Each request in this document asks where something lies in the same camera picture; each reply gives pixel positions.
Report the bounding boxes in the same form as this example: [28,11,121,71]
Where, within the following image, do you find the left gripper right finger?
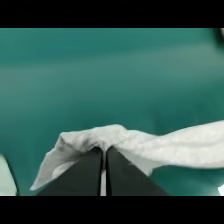
[105,145,169,197]

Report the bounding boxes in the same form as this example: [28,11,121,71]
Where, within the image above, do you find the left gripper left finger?
[37,146,103,197]

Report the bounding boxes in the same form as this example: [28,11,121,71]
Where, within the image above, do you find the white shirt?
[0,119,224,197]

